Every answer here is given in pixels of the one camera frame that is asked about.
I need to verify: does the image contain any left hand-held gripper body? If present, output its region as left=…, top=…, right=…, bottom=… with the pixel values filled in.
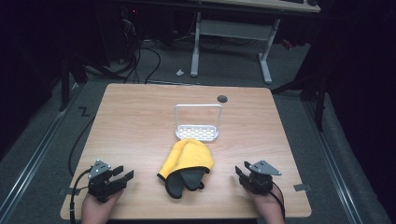
left=88, top=160, right=127, bottom=203

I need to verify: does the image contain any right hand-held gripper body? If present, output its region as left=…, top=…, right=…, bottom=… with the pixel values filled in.
left=238, top=160, right=283, bottom=197

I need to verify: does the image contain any yellow and grey cloth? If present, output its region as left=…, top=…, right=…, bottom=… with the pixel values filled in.
left=156, top=137, right=216, bottom=200

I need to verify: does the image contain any white cloth rack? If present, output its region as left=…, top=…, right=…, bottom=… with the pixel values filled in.
left=173, top=103, right=224, bottom=144

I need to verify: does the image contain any person's left hand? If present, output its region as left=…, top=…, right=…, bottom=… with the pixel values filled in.
left=80, top=189, right=124, bottom=224

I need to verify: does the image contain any person's right hand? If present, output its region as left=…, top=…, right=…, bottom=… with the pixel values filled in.
left=245, top=187, right=286, bottom=224

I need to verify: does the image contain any grey tape piece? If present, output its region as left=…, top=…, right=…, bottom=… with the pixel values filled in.
left=292, top=183, right=312, bottom=192
left=59, top=186, right=82, bottom=197

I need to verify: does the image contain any black metal stand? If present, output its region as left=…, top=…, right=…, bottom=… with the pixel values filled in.
left=271, top=69, right=329, bottom=133
left=58, top=50, right=89, bottom=113

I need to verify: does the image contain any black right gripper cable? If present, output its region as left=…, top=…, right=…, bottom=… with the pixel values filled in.
left=268, top=182, right=287, bottom=220

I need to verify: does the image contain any thin black floor cable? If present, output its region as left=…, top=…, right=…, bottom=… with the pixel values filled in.
left=67, top=116, right=96, bottom=178

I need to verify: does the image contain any metal floor rail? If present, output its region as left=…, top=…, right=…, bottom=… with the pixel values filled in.
left=0, top=83, right=82, bottom=219
left=303, top=99, right=364, bottom=224

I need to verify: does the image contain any black floor cable bundle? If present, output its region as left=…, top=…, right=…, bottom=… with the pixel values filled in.
left=116, top=17, right=163, bottom=85

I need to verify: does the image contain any white frame desk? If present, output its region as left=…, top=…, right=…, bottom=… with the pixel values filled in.
left=189, top=0, right=321, bottom=85

